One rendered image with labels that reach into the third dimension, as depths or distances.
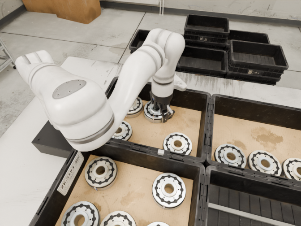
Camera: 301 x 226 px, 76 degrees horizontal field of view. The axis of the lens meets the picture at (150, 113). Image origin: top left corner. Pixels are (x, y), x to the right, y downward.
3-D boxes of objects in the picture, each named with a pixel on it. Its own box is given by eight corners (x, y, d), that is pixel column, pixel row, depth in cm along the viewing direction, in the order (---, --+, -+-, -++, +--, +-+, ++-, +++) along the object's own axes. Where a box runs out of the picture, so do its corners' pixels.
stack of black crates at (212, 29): (178, 68, 207) (183, 28, 172) (181, 52, 225) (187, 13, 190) (216, 73, 201) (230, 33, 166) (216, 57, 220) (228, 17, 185)
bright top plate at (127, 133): (101, 141, 69) (101, 141, 68) (109, 119, 75) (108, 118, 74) (128, 145, 68) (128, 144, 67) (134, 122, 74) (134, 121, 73)
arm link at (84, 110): (46, 112, 24) (19, 73, 42) (80, 159, 30) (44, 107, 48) (106, 79, 28) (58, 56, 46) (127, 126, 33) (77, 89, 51)
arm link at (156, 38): (155, 22, 54) (127, 41, 45) (184, 30, 51) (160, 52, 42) (153, 45, 59) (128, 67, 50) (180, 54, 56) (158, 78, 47)
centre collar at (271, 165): (258, 170, 61) (259, 169, 61) (255, 156, 65) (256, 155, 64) (274, 171, 61) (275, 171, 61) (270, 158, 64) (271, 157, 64)
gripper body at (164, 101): (146, 84, 66) (147, 102, 73) (160, 100, 62) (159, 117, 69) (164, 77, 69) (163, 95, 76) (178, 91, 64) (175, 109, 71)
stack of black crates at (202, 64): (172, 94, 183) (176, 64, 156) (177, 74, 201) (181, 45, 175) (215, 101, 177) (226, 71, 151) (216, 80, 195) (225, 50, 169)
